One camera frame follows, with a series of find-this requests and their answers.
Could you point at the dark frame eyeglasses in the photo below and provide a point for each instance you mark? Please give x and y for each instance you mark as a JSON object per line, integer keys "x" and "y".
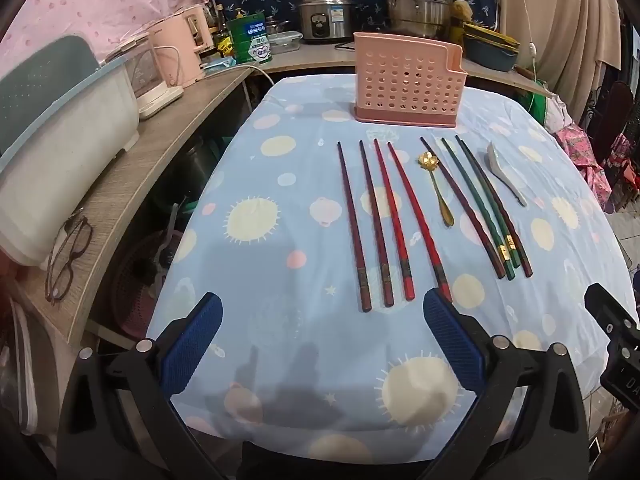
{"x": 67, "y": 255}

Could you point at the gold metal spoon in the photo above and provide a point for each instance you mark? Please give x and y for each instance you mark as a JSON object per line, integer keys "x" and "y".
{"x": 428, "y": 160}

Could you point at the wooden counter shelf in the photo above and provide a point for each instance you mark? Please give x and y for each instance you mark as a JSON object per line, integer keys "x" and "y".
{"x": 165, "y": 135}

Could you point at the pink curtain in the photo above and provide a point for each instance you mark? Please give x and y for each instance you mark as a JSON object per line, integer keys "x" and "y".
{"x": 100, "y": 0}

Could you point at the silver rice cooker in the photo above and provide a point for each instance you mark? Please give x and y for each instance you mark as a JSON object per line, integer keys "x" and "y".
{"x": 325, "y": 12}

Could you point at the green bag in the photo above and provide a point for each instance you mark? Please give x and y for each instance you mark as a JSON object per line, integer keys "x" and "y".
{"x": 542, "y": 105}

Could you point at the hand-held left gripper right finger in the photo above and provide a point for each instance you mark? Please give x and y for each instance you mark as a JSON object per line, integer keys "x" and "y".
{"x": 452, "y": 345}

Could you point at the pink plastic utensil holder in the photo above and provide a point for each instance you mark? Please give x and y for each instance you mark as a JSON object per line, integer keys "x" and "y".
{"x": 407, "y": 80}

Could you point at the green tin can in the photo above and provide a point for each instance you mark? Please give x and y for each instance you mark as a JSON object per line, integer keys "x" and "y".
{"x": 250, "y": 35}

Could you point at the blue tissue pack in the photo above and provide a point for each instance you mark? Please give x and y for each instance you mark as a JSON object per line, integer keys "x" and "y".
{"x": 217, "y": 64}

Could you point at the pink pineapple print garment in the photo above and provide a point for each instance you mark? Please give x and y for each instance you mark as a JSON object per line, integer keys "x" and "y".
{"x": 575, "y": 150}

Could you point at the dark red chopstick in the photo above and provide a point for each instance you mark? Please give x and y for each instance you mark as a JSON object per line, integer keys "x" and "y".
{"x": 374, "y": 220}
{"x": 494, "y": 265}
{"x": 352, "y": 225}

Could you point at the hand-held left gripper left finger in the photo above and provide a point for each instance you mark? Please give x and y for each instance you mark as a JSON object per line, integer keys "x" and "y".
{"x": 192, "y": 345}

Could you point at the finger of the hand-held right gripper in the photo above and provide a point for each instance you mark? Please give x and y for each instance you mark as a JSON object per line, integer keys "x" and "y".
{"x": 607, "y": 312}

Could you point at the white ceramic spoon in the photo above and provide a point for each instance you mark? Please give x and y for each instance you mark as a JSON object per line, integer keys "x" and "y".
{"x": 500, "y": 165}

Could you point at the pale lilac garment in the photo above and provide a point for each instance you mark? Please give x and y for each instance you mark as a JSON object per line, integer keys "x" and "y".
{"x": 555, "y": 115}

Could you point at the beige curtain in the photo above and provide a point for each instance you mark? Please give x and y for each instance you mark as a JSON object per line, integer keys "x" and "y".
{"x": 555, "y": 25}

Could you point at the dark wooden chair back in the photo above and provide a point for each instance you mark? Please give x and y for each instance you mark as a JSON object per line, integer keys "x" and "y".
{"x": 617, "y": 105}

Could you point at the white blender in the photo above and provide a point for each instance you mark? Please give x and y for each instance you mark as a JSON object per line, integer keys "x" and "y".
{"x": 150, "y": 75}

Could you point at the small lidded steel pot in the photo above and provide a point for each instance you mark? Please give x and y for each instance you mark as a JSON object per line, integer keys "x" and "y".
{"x": 277, "y": 25}

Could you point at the tan loofah sponge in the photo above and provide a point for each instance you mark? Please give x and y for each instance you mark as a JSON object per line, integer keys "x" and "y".
{"x": 462, "y": 9}

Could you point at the white dish bin blue lid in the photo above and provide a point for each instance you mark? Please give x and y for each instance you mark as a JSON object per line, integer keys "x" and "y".
{"x": 55, "y": 160}

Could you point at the clear plastic food container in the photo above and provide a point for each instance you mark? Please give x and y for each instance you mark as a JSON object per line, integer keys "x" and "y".
{"x": 285, "y": 40}

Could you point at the pink electric kettle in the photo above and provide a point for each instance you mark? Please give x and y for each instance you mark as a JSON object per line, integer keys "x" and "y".
{"x": 182, "y": 40}

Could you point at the blue dotted tablecloth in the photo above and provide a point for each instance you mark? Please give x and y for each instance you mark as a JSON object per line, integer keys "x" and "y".
{"x": 300, "y": 200}

